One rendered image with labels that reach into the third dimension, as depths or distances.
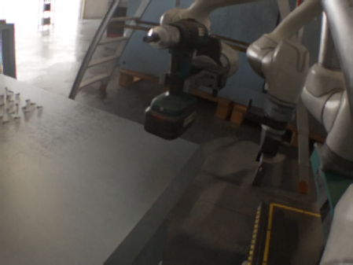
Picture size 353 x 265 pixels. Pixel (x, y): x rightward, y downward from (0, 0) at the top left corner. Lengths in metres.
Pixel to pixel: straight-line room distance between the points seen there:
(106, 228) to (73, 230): 0.06
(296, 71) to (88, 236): 0.56
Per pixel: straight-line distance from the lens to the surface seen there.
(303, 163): 1.75
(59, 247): 0.42
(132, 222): 0.44
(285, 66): 0.62
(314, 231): 1.08
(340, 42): 0.27
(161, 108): 0.49
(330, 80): 0.90
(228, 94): 2.47
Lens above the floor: 0.99
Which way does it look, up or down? 29 degrees down
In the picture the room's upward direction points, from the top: 10 degrees clockwise
